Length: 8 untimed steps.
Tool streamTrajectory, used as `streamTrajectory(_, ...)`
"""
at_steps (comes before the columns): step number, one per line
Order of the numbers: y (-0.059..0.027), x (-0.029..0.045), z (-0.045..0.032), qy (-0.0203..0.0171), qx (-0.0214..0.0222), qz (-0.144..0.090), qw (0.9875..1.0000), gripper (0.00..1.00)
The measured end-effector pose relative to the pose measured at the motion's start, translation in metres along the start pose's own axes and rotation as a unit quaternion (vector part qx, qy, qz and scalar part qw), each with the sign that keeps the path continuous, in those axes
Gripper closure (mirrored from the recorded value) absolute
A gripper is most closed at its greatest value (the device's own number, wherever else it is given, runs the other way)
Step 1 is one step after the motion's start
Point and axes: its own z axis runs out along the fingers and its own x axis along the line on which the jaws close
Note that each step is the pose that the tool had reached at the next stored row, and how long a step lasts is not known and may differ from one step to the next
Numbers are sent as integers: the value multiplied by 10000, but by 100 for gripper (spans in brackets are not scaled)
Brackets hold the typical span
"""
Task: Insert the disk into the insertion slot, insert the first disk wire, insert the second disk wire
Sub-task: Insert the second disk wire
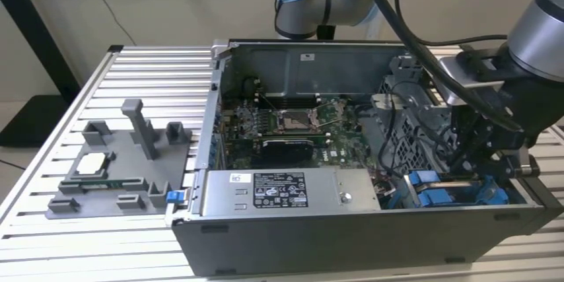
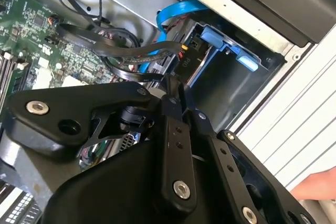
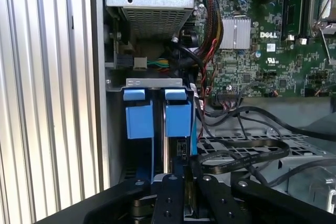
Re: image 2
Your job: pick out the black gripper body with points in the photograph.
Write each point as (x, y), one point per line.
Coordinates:
(118, 195)

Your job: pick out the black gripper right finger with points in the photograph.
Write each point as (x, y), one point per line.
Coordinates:
(223, 155)

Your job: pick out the bare person hand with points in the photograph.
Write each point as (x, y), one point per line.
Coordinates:
(320, 186)

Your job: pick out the hard disk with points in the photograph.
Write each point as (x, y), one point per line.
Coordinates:
(212, 36)

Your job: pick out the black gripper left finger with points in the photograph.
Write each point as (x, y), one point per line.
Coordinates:
(110, 93)

